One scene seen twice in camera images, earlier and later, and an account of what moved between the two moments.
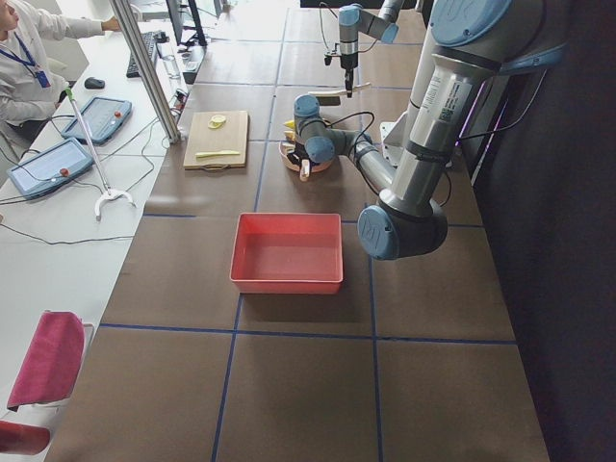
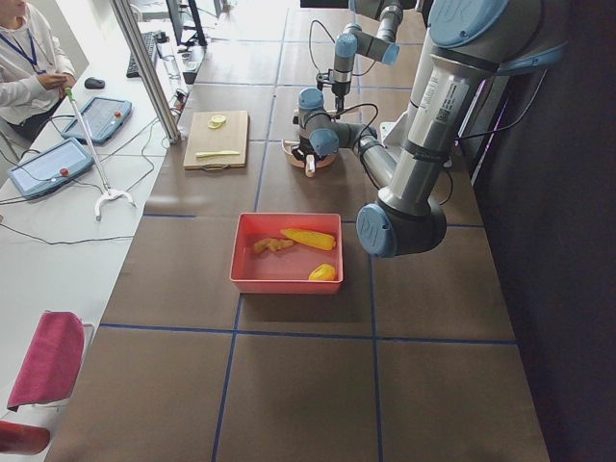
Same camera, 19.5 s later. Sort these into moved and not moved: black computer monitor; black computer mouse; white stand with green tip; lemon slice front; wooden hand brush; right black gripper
Moved: wooden hand brush; right black gripper
Not moved: black computer monitor; white stand with green tip; lemon slice front; black computer mouse
